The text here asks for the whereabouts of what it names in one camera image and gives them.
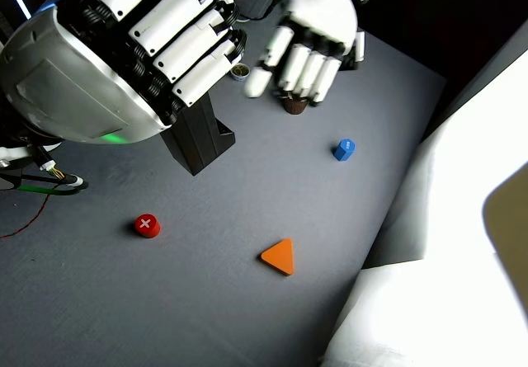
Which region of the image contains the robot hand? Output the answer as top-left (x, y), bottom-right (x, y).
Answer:
top-left (0, 0), bottom-right (248, 145)
top-left (243, 0), bottom-right (359, 107)

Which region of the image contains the grey electronics box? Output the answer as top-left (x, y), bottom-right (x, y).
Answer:
top-left (237, 0), bottom-right (281, 22)

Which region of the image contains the toy cupcake with red heart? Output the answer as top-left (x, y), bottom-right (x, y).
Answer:
top-left (280, 90), bottom-right (310, 115)

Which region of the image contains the small bowl with green food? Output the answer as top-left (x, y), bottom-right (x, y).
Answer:
top-left (229, 63), bottom-right (252, 82)

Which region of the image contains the blue hexagonal block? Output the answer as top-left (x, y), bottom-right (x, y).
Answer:
top-left (332, 138), bottom-right (356, 162)

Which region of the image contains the red cylinder with white cross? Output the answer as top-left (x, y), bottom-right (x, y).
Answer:
top-left (134, 214), bottom-right (162, 239)

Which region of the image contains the white backdrop sheet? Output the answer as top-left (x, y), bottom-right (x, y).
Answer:
top-left (321, 18), bottom-right (528, 367)

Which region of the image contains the grey table cloth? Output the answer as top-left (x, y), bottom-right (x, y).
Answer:
top-left (0, 0), bottom-right (449, 367)

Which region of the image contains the orange triangle block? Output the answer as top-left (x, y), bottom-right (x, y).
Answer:
top-left (260, 238), bottom-right (296, 277)

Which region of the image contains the tan panel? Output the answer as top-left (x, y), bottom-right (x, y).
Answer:
top-left (482, 164), bottom-right (528, 314)

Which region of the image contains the thin red wire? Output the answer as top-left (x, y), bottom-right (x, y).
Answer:
top-left (0, 193), bottom-right (51, 239)

